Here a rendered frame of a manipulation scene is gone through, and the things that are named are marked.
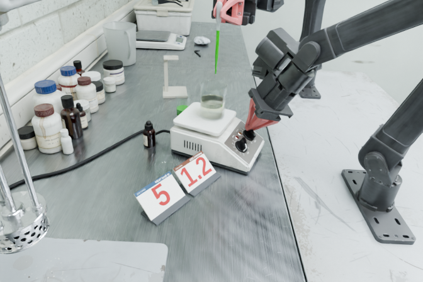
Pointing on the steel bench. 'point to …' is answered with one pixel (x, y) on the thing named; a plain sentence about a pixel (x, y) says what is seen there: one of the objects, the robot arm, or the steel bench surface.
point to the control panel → (246, 141)
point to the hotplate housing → (210, 147)
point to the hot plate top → (216, 127)
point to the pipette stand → (169, 92)
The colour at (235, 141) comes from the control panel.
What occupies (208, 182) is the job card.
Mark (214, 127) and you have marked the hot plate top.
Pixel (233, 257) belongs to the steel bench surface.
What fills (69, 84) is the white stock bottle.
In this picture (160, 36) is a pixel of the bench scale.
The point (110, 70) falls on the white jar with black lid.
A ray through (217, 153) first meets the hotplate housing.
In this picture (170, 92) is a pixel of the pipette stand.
